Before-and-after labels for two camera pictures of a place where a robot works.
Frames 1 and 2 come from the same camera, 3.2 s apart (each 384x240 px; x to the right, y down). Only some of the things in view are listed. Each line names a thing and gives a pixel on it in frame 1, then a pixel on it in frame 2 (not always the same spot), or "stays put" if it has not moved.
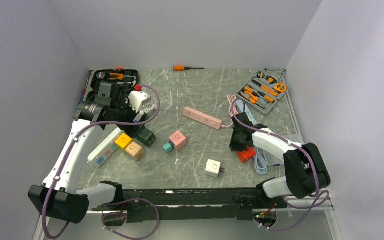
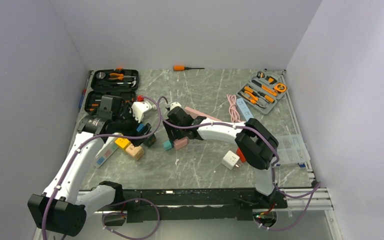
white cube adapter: x=213 y=168 → x=230 y=160
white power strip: x=106 y=149 stays put
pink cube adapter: x=178 y=140 stays put
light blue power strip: x=241 y=106 stays put
